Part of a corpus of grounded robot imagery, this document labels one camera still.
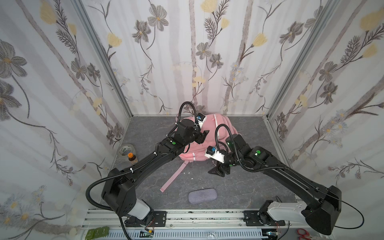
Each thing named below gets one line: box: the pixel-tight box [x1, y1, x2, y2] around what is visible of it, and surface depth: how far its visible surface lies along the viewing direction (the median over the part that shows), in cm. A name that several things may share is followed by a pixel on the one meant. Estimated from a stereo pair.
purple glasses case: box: [188, 188, 218, 204], surface depth 81 cm
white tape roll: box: [117, 143, 136, 160], surface depth 100 cm
